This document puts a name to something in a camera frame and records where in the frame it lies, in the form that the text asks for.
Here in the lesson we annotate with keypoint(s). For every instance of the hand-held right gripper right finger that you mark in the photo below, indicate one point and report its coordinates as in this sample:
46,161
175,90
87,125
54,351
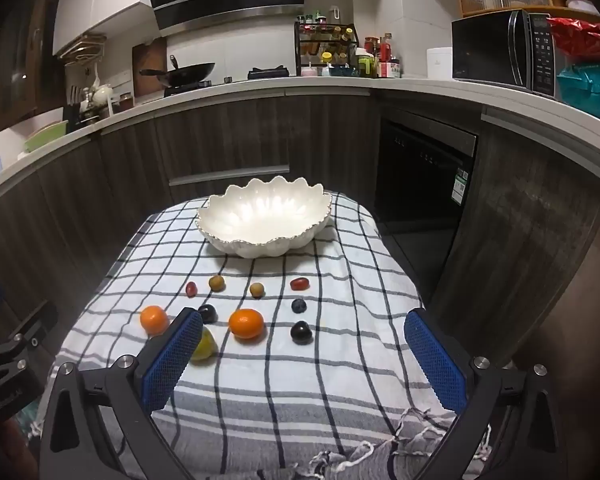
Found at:
435,365

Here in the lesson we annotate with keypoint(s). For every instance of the white teapot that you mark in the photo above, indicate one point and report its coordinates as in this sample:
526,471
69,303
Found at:
102,94

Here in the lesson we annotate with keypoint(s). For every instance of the brown longan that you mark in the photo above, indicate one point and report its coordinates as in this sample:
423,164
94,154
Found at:
216,282
256,289

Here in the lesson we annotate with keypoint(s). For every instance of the mandarin orange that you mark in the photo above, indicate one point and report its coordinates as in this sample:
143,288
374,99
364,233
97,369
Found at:
153,320
246,323

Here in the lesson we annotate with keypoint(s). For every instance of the white scalloped bowl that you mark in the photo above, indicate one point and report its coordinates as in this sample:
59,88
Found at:
265,215

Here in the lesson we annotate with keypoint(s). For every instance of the red sauce bottle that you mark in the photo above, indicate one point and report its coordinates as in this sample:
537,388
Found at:
386,50

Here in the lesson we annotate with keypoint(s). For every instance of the black stove grate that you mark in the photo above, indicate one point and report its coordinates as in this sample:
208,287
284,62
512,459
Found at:
270,72

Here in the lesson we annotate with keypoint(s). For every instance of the black built-in dishwasher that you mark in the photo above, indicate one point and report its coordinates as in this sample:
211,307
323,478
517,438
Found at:
420,175

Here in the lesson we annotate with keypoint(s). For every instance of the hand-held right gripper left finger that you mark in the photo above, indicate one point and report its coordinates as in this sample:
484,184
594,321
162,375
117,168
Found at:
172,360

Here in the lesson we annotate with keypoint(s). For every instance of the black wok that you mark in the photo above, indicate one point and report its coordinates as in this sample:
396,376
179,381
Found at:
190,74

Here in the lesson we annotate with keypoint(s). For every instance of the red plastic bag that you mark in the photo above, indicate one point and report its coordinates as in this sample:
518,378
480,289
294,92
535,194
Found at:
580,40

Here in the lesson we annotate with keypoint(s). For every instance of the red cherry tomato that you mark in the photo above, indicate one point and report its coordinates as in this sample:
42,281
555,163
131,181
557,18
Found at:
300,284
191,288

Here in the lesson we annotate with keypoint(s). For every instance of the black knife block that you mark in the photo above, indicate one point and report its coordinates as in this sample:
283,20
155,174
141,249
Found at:
77,110

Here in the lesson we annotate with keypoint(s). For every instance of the black microwave oven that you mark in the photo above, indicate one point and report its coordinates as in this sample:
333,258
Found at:
485,52

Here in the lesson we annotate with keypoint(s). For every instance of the brown glass jar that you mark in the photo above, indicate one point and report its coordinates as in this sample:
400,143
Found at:
125,101

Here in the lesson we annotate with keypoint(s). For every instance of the dark purple grape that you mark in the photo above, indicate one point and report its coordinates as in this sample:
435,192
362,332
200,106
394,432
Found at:
300,332
210,314

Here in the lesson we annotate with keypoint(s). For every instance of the green lidded jar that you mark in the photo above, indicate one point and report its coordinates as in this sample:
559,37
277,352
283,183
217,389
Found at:
365,65

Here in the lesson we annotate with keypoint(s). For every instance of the teal plastic bag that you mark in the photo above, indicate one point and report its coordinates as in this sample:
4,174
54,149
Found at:
590,92

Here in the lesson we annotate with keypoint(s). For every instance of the green plum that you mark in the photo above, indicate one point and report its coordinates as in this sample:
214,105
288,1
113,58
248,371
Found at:
207,347

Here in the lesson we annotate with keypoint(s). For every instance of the yellow lidded jar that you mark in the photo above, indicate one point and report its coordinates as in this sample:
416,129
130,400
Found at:
327,58

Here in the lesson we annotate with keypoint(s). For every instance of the brown cutting board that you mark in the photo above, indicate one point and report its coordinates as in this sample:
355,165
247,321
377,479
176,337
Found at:
150,67

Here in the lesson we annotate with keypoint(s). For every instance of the dark wood base cabinets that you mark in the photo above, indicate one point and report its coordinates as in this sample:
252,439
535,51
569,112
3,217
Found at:
230,130

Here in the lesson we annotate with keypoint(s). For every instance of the green tray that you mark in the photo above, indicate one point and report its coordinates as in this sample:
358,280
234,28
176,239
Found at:
45,137

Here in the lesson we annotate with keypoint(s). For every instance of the black and white checked cloth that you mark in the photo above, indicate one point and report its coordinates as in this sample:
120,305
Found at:
305,385

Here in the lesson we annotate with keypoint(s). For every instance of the wall-mounted dish rack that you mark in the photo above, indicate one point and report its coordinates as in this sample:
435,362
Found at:
85,47

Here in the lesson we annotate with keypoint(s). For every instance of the blueberry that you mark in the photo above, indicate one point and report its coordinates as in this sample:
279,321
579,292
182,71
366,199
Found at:
298,305

